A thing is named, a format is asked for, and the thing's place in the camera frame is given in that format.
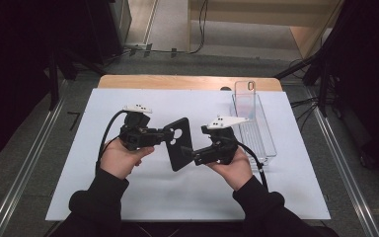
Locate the black hanging cable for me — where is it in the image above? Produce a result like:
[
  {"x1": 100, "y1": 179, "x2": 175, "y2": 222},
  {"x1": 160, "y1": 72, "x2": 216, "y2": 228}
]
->
[{"x1": 190, "y1": 0, "x2": 209, "y2": 55}]

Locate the black metal stand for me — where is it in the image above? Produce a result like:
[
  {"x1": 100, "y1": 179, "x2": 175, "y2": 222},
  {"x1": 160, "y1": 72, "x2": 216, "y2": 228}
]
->
[{"x1": 47, "y1": 48, "x2": 107, "y2": 112}]

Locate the metal floor rail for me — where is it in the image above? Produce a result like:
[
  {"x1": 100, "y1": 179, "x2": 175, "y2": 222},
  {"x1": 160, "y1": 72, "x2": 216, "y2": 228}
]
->
[
  {"x1": 304, "y1": 87, "x2": 379, "y2": 237},
  {"x1": 0, "y1": 98, "x2": 65, "y2": 237}
]

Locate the dark cabinet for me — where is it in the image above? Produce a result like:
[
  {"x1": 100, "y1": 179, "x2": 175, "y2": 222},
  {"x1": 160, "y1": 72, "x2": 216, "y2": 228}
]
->
[{"x1": 85, "y1": 0, "x2": 132, "y2": 65}]

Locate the light wooden shelf unit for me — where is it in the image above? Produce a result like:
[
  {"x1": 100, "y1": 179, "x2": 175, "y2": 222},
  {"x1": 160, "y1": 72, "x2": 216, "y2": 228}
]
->
[{"x1": 187, "y1": 0, "x2": 343, "y2": 59}]

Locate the black phone case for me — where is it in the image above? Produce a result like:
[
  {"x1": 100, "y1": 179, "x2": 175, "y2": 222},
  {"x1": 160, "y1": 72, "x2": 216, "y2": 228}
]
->
[{"x1": 162, "y1": 117, "x2": 194, "y2": 172}]

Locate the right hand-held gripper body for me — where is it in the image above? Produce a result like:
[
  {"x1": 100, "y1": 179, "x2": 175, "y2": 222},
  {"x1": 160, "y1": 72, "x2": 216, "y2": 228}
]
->
[{"x1": 193, "y1": 115, "x2": 250, "y2": 166}]

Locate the clear plastic tray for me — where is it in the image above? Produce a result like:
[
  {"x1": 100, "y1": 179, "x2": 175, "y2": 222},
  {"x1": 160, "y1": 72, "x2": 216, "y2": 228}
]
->
[{"x1": 229, "y1": 93, "x2": 278, "y2": 166}]

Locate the white board sheet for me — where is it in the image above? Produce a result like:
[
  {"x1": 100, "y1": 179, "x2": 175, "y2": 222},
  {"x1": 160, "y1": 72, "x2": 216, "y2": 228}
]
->
[{"x1": 44, "y1": 88, "x2": 331, "y2": 221}]

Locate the person's left hand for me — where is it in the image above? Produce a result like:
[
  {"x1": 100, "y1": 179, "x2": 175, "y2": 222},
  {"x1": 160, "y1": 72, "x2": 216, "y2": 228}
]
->
[{"x1": 99, "y1": 137, "x2": 155, "y2": 181}]

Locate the person's dark lap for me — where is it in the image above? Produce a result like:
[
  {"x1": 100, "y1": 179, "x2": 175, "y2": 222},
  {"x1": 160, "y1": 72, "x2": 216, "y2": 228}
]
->
[{"x1": 117, "y1": 221, "x2": 248, "y2": 237}]

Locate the right hand-held gripper black cable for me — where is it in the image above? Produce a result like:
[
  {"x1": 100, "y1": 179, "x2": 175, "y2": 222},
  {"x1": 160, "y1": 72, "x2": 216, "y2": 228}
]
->
[{"x1": 233, "y1": 137, "x2": 269, "y2": 192}]

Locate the hand-held gripper black cable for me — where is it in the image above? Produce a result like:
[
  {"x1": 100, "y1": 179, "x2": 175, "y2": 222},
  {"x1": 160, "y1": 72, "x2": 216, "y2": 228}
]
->
[
  {"x1": 233, "y1": 137, "x2": 269, "y2": 192},
  {"x1": 95, "y1": 110, "x2": 128, "y2": 174}
]

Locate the person's right hand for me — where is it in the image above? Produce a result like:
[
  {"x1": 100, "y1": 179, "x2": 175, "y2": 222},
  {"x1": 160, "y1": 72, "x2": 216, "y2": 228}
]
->
[{"x1": 206, "y1": 149, "x2": 255, "y2": 192}]

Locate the black floor cable with clips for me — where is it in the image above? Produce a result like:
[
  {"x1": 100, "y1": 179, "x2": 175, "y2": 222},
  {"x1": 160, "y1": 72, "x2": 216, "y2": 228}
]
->
[{"x1": 122, "y1": 42, "x2": 191, "y2": 57}]

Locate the black tripod stand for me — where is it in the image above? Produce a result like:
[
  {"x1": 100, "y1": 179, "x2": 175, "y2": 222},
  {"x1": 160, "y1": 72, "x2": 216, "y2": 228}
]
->
[{"x1": 274, "y1": 33, "x2": 343, "y2": 118}]

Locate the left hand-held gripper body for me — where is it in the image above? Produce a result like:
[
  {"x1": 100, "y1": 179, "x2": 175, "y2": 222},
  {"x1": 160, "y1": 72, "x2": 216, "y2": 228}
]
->
[{"x1": 118, "y1": 104, "x2": 163, "y2": 152}]

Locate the left hand-held gripper black cable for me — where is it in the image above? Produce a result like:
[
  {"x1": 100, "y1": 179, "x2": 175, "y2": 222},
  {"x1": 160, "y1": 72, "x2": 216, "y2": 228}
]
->
[{"x1": 95, "y1": 110, "x2": 128, "y2": 174}]

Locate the bundle of black floor cables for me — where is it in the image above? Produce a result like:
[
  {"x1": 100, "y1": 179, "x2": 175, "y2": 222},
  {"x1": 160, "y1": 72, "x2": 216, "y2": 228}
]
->
[{"x1": 289, "y1": 95, "x2": 322, "y2": 132}]

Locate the wooden table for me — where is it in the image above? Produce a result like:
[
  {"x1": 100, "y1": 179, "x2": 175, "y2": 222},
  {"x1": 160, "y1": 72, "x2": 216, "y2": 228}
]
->
[{"x1": 97, "y1": 74, "x2": 283, "y2": 93}]

